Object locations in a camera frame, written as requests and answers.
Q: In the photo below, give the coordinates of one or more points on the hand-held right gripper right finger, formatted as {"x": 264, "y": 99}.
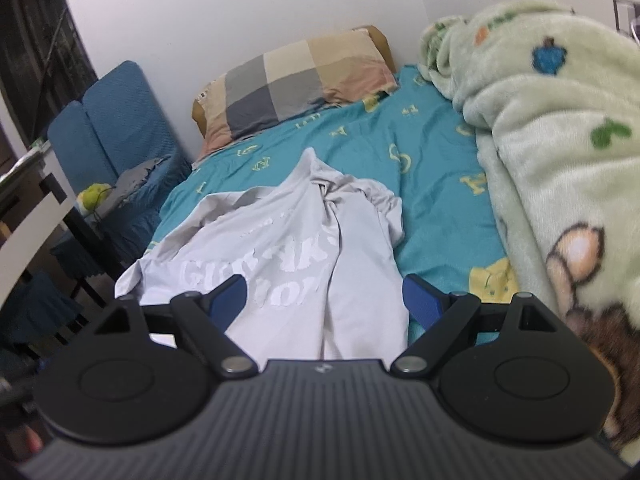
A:
{"x": 422, "y": 302}

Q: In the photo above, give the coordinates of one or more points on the grey cloth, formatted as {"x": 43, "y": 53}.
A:
{"x": 135, "y": 177}

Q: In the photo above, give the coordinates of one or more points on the blue covered chair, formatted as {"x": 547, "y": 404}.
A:
{"x": 35, "y": 300}
{"x": 70, "y": 145}
{"x": 125, "y": 110}

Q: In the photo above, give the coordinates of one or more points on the white t-shirt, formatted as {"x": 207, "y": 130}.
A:
{"x": 280, "y": 240}

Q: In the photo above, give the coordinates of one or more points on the bed with teal sheet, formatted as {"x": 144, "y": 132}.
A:
{"x": 425, "y": 125}

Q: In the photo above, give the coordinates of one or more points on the dark window grille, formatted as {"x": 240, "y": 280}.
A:
{"x": 30, "y": 35}

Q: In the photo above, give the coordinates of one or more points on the brown pillow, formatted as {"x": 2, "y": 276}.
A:
{"x": 382, "y": 42}

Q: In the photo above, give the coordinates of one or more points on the framed wall picture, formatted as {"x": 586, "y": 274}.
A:
{"x": 627, "y": 15}

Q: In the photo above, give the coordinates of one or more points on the green fleece blanket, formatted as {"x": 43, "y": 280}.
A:
{"x": 550, "y": 135}

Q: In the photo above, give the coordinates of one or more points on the wooden table with black legs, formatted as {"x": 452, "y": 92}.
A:
{"x": 30, "y": 245}

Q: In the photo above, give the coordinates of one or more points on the yellow-green plush toy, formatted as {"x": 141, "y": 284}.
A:
{"x": 95, "y": 197}

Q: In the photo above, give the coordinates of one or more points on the plaid pillow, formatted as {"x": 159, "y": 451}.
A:
{"x": 290, "y": 85}

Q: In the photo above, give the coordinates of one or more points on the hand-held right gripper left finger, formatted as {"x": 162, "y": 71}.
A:
{"x": 230, "y": 302}

